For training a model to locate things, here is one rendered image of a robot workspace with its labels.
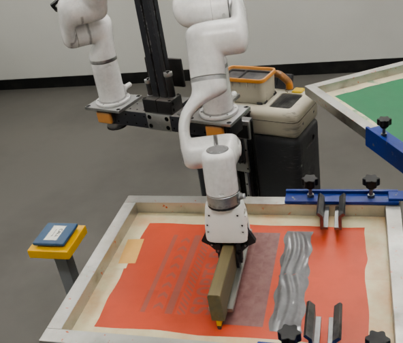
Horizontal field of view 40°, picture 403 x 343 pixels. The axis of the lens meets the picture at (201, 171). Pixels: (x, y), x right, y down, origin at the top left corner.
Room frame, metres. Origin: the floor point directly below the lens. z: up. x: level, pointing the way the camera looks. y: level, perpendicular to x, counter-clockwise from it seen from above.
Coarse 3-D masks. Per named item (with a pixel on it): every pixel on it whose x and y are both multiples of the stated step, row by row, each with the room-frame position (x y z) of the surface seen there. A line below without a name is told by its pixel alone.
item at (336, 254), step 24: (144, 240) 1.27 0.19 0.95; (168, 240) 1.25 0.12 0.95; (264, 240) 1.18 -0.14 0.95; (312, 240) 1.15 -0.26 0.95; (336, 240) 1.13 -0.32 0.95; (360, 240) 1.12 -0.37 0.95; (144, 264) 1.16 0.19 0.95; (264, 264) 1.09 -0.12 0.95; (312, 264) 1.06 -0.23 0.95; (336, 264) 1.04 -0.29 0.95; (360, 264) 1.03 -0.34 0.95
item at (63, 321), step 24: (120, 216) 1.35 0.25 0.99; (384, 216) 1.20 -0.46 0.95; (120, 240) 1.28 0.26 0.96; (96, 264) 1.15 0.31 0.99; (72, 288) 1.07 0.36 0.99; (72, 312) 0.99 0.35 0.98; (48, 336) 0.92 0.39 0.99; (72, 336) 0.91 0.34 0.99; (96, 336) 0.90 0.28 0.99; (120, 336) 0.88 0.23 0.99; (144, 336) 0.87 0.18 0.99
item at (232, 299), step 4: (244, 252) 1.10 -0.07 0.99; (244, 256) 1.09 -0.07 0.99; (244, 260) 1.07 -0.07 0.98; (240, 268) 1.04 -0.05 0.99; (236, 272) 1.03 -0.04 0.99; (240, 272) 1.03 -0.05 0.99; (236, 276) 1.02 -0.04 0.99; (240, 276) 1.02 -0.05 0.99; (236, 280) 1.00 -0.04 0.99; (236, 284) 0.99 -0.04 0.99; (232, 288) 0.98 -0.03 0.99; (236, 288) 0.98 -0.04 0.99; (232, 292) 0.97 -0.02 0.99; (236, 292) 0.96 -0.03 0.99; (232, 296) 0.95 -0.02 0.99; (236, 296) 0.96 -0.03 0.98; (232, 300) 0.94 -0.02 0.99; (228, 304) 0.93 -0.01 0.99; (232, 304) 0.93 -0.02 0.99; (208, 308) 0.93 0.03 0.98; (228, 308) 0.92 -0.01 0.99; (232, 308) 0.91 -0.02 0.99
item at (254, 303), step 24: (120, 288) 1.09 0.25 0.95; (144, 288) 1.07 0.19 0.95; (240, 288) 1.01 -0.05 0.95; (264, 288) 1.00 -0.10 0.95; (312, 288) 0.97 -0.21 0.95; (336, 288) 0.96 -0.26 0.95; (360, 288) 0.95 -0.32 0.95; (120, 312) 1.00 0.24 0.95; (144, 312) 0.98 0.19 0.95; (240, 312) 0.93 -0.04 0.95; (264, 312) 0.92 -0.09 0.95; (360, 312) 0.87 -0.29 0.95; (240, 336) 0.86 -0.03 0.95; (264, 336) 0.85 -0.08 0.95; (360, 336) 0.81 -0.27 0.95
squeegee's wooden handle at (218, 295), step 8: (224, 248) 1.05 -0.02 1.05; (232, 248) 1.04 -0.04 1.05; (224, 256) 1.02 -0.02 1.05; (232, 256) 1.02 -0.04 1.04; (224, 264) 0.99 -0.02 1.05; (232, 264) 1.01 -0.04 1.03; (216, 272) 0.97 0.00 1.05; (224, 272) 0.96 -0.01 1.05; (232, 272) 1.00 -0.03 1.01; (216, 280) 0.94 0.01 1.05; (224, 280) 0.94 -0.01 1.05; (232, 280) 0.99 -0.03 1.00; (216, 288) 0.91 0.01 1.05; (224, 288) 0.93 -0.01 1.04; (208, 296) 0.90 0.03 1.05; (216, 296) 0.89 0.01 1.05; (224, 296) 0.92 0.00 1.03; (208, 304) 0.90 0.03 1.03; (216, 304) 0.89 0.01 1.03; (224, 304) 0.91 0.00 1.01; (216, 312) 0.89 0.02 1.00; (224, 312) 0.90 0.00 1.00; (216, 320) 0.89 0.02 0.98; (224, 320) 0.89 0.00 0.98
